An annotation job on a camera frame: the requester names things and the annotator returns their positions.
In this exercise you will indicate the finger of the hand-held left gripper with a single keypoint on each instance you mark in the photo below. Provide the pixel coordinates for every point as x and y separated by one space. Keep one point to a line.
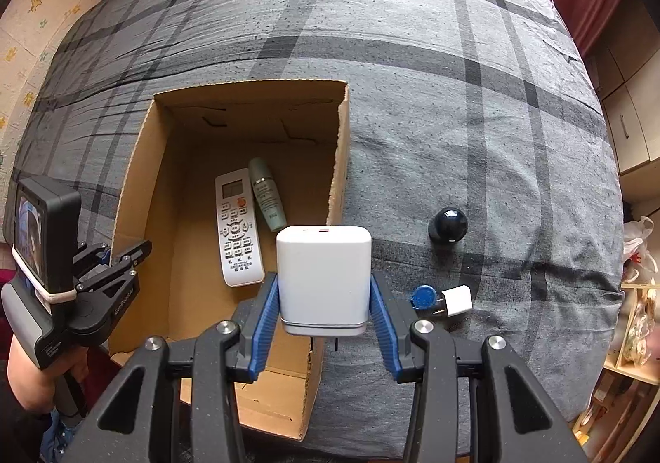
95 251
126 259

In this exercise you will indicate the wooden shelf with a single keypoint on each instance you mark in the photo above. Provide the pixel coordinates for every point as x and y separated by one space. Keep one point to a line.
634 375

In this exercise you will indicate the large white charger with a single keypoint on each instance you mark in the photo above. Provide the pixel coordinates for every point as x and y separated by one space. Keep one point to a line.
324 277

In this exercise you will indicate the white remote control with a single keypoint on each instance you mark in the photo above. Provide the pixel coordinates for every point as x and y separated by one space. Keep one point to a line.
237 231

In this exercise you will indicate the black round knob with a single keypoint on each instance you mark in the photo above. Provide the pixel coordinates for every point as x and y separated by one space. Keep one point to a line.
448 225

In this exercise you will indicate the beige cabinet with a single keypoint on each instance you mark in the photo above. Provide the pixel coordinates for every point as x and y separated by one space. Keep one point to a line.
634 123

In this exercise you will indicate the cardboard box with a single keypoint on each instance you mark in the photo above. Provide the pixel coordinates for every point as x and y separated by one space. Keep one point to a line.
196 288

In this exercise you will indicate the white plastic bag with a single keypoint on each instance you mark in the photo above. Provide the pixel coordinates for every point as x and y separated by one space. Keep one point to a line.
639 246

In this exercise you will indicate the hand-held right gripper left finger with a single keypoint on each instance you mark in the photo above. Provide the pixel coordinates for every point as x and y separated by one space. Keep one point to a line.
260 331

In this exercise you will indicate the pale green tube bottle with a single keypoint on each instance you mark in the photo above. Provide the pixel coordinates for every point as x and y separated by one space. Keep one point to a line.
268 195

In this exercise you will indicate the person's left forearm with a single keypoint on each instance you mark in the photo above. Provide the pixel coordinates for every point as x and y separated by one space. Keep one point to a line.
28 380

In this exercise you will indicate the grey plaid blanket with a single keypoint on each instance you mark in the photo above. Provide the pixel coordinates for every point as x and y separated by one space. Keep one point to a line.
438 107

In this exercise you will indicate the blue key fob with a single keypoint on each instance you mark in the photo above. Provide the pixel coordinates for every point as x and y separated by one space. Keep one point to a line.
424 298

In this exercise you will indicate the small white charger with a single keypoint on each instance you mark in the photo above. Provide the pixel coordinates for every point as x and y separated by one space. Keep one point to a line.
458 302

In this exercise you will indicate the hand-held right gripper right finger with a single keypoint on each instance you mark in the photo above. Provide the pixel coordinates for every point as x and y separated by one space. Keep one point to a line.
386 334

